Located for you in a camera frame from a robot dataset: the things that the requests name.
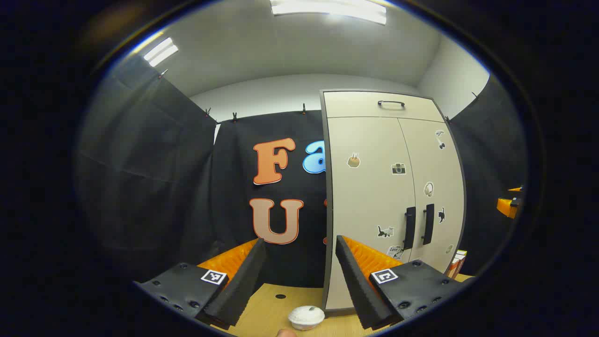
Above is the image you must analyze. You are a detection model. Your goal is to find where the white lidded bowl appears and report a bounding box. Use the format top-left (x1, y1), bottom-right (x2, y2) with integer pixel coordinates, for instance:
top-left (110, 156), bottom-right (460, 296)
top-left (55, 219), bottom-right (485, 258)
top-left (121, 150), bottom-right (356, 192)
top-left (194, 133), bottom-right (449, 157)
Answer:
top-left (288, 306), bottom-right (325, 331)

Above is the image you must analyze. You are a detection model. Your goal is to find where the black door handle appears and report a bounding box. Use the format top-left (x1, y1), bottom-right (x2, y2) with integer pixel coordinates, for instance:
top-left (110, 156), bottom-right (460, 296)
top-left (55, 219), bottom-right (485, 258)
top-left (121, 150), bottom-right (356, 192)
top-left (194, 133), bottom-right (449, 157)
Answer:
top-left (403, 206), bottom-right (416, 250)
top-left (422, 204), bottom-right (435, 246)

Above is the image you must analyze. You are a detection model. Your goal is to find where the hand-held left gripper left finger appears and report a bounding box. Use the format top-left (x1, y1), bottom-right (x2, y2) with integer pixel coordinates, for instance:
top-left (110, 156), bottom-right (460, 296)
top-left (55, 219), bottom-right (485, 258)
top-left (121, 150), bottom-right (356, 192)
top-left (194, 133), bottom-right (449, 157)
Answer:
top-left (133, 238), bottom-right (267, 328)

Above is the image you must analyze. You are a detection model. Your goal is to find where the beige cabinet door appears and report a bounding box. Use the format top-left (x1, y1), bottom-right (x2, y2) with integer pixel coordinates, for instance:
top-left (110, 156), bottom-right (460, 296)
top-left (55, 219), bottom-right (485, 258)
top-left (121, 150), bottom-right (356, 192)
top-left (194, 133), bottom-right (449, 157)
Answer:
top-left (398, 118), bottom-right (465, 274)
top-left (327, 117), bottom-right (417, 310)

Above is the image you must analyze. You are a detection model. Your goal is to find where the beige double-door shoe cabinet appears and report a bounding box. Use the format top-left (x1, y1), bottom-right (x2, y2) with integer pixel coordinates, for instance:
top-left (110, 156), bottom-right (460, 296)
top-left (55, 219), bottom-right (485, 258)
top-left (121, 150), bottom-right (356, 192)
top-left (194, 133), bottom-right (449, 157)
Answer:
top-left (320, 89), bottom-right (467, 313)

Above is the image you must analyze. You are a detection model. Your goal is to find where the short ceiling light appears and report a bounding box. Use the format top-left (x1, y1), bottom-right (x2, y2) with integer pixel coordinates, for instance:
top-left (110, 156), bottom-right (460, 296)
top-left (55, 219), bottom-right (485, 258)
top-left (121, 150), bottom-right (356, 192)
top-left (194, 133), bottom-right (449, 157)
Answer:
top-left (143, 37), bottom-right (179, 67)

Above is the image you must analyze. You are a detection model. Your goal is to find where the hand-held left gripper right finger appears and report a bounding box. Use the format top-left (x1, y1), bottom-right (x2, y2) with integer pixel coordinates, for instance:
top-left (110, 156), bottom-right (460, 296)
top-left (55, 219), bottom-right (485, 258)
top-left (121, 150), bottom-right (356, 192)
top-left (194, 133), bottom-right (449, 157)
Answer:
top-left (335, 235), bottom-right (464, 330)

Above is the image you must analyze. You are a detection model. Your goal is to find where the black backdrop cloth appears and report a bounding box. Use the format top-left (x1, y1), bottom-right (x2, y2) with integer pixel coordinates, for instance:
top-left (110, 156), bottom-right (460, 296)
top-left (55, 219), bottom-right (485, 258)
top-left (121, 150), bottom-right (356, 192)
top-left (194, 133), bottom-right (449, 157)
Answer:
top-left (77, 56), bottom-right (218, 281)
top-left (447, 75), bottom-right (529, 277)
top-left (206, 110), bottom-right (328, 288)

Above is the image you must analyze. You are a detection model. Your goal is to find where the long ceiling light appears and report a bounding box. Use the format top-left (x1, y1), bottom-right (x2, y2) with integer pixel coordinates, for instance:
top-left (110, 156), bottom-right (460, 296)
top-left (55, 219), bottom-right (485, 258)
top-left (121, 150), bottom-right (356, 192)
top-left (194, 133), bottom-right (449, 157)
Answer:
top-left (270, 0), bottom-right (387, 25)

